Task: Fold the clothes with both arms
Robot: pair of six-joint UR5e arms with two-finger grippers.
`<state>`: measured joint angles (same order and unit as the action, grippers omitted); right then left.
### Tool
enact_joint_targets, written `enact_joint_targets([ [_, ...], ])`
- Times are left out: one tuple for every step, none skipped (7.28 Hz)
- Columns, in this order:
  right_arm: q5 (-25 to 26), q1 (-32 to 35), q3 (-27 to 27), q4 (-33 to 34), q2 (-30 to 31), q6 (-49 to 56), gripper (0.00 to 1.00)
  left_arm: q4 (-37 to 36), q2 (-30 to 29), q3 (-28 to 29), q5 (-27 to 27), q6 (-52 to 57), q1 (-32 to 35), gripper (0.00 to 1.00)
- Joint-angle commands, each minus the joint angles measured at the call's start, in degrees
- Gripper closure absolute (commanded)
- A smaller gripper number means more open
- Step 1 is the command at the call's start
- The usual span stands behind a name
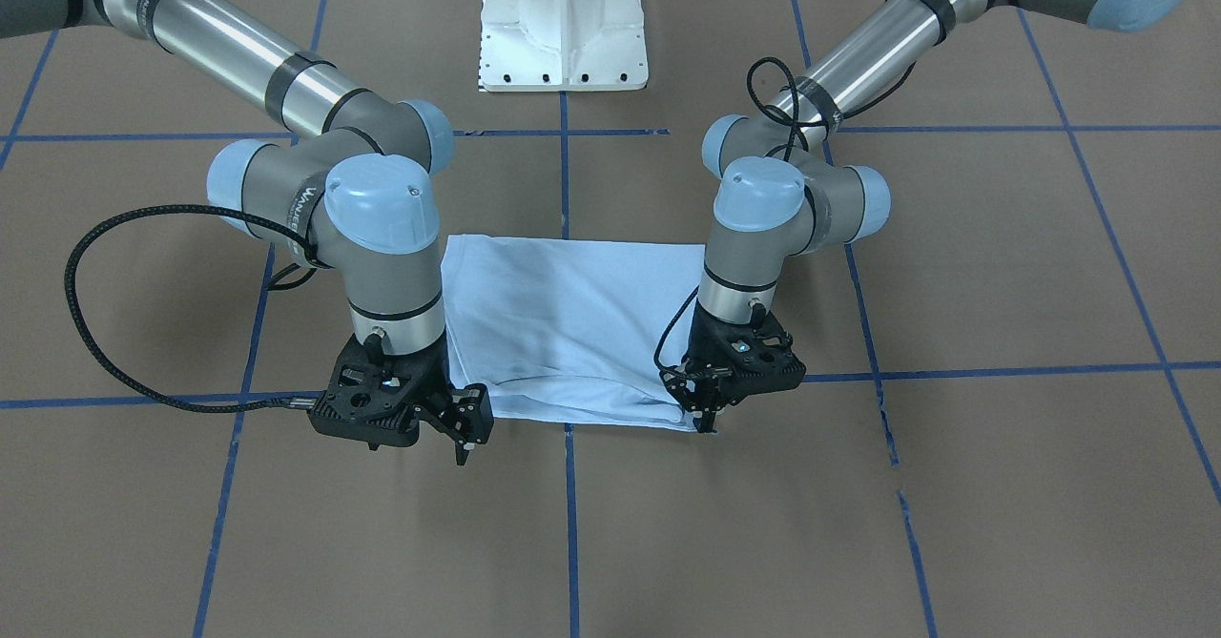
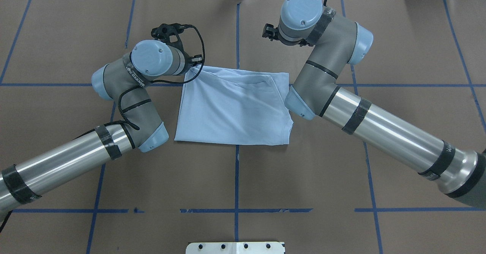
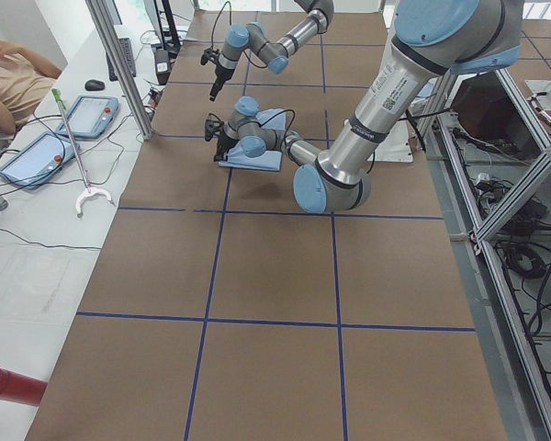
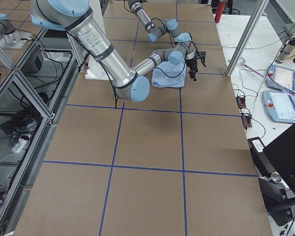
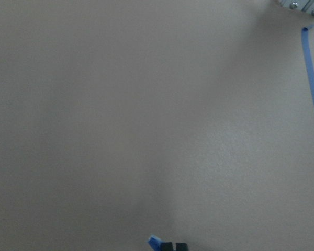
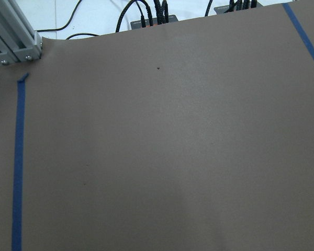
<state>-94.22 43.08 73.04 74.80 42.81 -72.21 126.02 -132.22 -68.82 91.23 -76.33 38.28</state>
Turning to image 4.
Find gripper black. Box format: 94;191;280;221
186;58;198;81

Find light blue t-shirt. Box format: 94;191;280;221
152;60;186;88

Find reacher grabber stick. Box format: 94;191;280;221
239;62;295;98

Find near blue teach pendant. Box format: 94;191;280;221
262;90;295;124

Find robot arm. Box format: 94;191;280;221
128;0;192;43
30;0;200;102

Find blue teach pendant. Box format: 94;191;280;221
267;65;295;93
262;90;295;124

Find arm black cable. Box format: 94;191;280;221
105;41;197;109

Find aluminium frame post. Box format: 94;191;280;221
225;0;269;77

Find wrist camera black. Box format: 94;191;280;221
196;51;207;68

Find far blue teach pendant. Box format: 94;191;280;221
267;65;295;93

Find red cylinder bottle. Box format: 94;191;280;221
214;0;226;23

